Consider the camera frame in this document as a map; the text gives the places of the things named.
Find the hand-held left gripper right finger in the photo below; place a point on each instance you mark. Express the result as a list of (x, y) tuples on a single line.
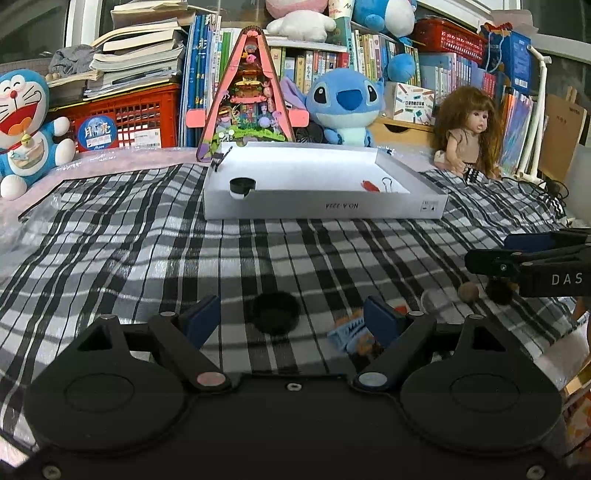
[(381, 323)]

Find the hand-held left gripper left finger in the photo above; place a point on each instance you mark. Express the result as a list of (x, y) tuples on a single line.
[(203, 319)]

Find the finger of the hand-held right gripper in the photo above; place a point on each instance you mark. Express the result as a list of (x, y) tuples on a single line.
[(528, 242), (489, 263)]

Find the brown nut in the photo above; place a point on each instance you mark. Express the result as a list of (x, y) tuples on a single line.
[(468, 291)]

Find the black round lid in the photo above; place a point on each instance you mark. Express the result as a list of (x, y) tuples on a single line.
[(275, 312)]

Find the black round container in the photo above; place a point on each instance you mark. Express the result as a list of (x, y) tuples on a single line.
[(242, 186)]

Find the white cardboard box tray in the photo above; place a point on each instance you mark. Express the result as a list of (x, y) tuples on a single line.
[(314, 170)]

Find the clear plastic cup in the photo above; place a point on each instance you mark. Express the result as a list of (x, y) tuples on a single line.
[(431, 302)]

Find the black white checkered blanket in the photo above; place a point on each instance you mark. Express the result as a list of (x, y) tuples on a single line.
[(138, 258)]

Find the brown cardboard sheet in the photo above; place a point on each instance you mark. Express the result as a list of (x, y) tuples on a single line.
[(561, 134)]

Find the row of colourful picture books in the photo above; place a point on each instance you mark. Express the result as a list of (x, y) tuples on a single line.
[(515, 129)]

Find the white pipe rack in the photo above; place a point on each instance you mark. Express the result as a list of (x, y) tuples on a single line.
[(538, 115)]

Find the brown haired doll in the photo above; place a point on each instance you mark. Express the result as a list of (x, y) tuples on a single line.
[(466, 129)]

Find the wooden drawer box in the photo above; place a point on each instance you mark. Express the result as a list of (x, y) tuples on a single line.
[(401, 131)]

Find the white printed carton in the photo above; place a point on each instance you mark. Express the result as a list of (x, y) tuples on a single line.
[(408, 104)]

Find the blue bag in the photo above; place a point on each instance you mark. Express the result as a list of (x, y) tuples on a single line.
[(512, 55)]

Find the row of shelf books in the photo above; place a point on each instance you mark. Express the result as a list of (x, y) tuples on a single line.
[(443, 74)]

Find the pink bubble wrap sheet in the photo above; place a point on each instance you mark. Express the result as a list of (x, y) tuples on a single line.
[(92, 159)]

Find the red plastic crate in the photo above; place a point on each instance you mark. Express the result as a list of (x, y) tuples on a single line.
[(134, 115)]

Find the blue alien plush toy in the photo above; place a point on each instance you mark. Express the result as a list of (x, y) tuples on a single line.
[(344, 104)]

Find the red plastic basket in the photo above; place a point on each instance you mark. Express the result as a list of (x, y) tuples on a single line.
[(448, 37)]

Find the triangular pink diorama house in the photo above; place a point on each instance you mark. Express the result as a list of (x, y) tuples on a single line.
[(249, 92)]

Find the row of thin blue books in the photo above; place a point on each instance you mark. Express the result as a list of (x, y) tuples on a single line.
[(201, 69)]

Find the blue cat plush toy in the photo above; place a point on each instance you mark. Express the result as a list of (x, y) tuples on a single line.
[(23, 134)]

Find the blue and white plush toy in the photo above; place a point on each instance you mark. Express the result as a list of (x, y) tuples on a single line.
[(383, 14)]

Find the stack of paperback books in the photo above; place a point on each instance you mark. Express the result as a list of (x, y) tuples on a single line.
[(138, 55)]

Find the grey cloth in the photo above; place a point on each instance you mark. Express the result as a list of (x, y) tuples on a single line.
[(71, 59)]

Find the pink and white plush toy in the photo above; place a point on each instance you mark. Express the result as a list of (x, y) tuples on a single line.
[(300, 21)]

